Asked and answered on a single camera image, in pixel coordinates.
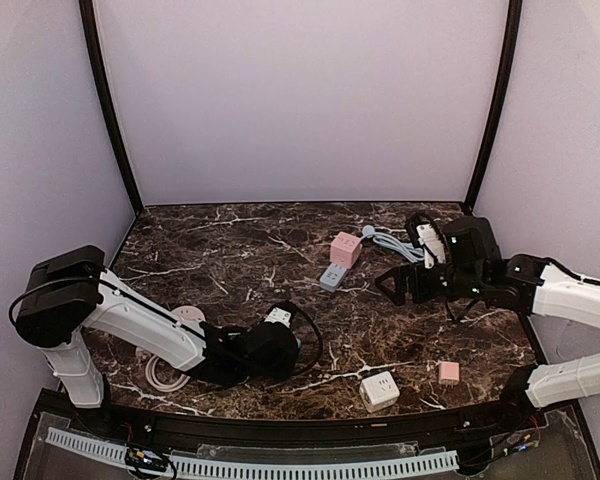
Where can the white cube socket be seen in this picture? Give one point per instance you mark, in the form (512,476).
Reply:
(379,392)

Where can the small pink charger plug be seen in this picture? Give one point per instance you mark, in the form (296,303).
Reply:
(449,373)

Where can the black left corner post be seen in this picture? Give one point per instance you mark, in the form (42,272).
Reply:
(107,107)

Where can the black corner post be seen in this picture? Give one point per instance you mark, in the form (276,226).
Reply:
(107,107)
(503,74)

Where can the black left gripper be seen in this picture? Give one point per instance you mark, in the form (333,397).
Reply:
(290,342)

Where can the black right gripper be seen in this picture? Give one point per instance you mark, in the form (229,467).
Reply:
(419,281)

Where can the pink cube socket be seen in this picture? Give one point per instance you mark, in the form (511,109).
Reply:
(345,249)

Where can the pink round socket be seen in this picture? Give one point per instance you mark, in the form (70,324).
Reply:
(189,314)

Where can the white slotted cable duct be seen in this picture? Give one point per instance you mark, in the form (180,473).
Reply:
(223,462)

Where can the black right corner post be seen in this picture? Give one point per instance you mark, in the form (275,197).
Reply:
(503,74)

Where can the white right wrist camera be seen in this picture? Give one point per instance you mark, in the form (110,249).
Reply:
(425,233)

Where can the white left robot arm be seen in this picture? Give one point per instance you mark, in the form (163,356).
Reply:
(75,290)

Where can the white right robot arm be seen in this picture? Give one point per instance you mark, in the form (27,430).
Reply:
(462,260)

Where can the small circuit board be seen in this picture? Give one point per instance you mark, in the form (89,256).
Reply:
(145,460)

